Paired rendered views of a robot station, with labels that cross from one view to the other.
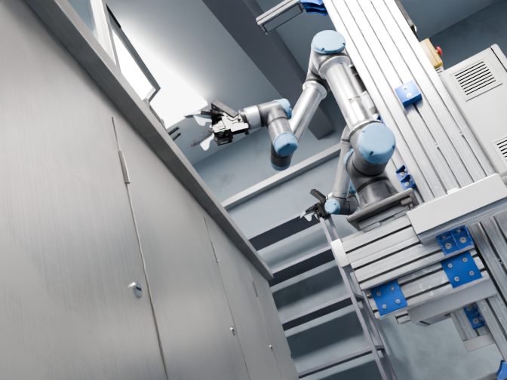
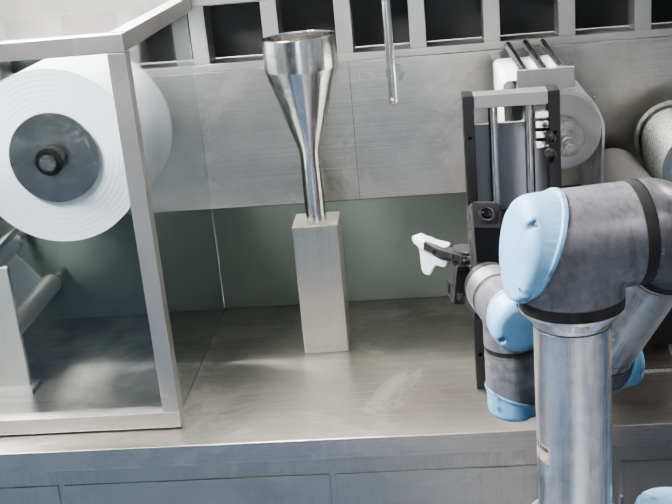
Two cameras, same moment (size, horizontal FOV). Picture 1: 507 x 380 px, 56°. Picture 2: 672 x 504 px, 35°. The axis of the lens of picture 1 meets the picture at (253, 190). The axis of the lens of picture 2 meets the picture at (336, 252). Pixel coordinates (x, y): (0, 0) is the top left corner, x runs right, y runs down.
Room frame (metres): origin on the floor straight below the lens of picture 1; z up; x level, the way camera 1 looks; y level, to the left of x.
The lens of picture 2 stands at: (1.18, -1.51, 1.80)
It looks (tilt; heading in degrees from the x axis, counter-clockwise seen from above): 19 degrees down; 92
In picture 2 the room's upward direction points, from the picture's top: 5 degrees counter-clockwise
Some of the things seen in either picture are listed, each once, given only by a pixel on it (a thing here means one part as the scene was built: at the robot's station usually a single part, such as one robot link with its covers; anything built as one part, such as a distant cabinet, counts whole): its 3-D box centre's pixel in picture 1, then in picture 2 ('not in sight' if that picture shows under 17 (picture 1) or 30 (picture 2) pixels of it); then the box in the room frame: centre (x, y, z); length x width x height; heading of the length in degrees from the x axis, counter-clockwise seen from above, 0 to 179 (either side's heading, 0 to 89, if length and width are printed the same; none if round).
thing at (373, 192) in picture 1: (378, 197); not in sight; (1.54, -0.39, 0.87); 0.15 x 0.15 x 0.10
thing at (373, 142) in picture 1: (348, 99); (575, 415); (1.40, -0.41, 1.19); 0.15 x 0.12 x 0.55; 8
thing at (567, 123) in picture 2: not in sight; (564, 135); (1.55, 0.35, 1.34); 0.06 x 0.06 x 0.06; 86
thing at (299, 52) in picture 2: not in sight; (299, 51); (1.09, 0.51, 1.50); 0.14 x 0.14 x 0.06
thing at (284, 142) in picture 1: (282, 139); (524, 376); (1.39, -0.14, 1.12); 0.11 x 0.08 x 0.11; 8
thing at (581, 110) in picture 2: not in sight; (553, 117); (1.56, 0.50, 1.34); 0.25 x 0.14 x 0.14; 86
